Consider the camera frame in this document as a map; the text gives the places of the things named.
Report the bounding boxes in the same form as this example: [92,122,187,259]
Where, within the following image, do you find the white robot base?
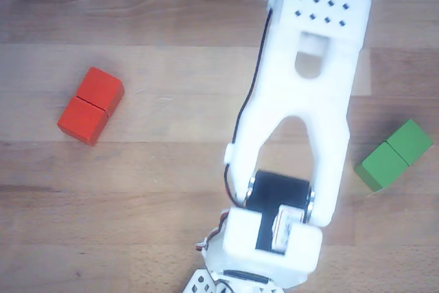
[181,267,285,293]

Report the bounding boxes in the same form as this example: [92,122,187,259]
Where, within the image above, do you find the long red block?
[57,66,126,147]

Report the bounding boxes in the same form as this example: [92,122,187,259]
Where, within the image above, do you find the long green block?
[353,119,434,193]

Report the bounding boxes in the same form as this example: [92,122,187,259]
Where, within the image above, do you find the red black white servo cable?
[195,215,230,253]
[224,7,275,207]

